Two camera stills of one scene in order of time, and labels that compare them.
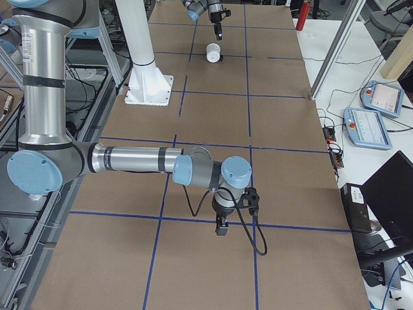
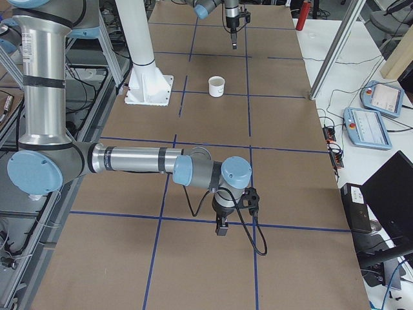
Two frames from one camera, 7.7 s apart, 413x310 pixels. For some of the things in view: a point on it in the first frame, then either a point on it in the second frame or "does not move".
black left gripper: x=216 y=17 → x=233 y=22
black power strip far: x=336 y=159 does not move
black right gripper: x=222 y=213 does not move
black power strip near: x=329 y=134 does not move
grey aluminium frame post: x=337 y=48 does not move
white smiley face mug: x=213 y=52 → x=216 y=86
